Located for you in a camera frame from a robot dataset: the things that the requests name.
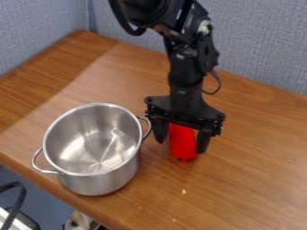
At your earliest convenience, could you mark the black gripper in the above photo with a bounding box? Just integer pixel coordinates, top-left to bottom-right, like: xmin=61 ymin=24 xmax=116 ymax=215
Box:
xmin=144 ymin=85 xmax=225 ymax=154

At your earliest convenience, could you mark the red ridged block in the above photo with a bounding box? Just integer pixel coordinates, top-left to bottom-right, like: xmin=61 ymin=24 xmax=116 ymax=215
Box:
xmin=169 ymin=124 xmax=197 ymax=163

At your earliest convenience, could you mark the stainless steel pot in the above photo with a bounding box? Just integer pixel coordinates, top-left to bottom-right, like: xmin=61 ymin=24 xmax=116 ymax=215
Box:
xmin=34 ymin=102 xmax=152 ymax=196

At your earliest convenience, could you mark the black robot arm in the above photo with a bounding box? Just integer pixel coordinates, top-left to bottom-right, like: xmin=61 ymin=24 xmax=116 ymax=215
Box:
xmin=108 ymin=0 xmax=225 ymax=154

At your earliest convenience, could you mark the white object under table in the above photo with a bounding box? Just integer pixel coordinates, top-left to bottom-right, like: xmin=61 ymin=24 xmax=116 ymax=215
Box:
xmin=61 ymin=211 xmax=100 ymax=230

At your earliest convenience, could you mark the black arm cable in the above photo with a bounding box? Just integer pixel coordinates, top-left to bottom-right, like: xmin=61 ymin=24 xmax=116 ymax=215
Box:
xmin=198 ymin=69 xmax=222 ymax=95

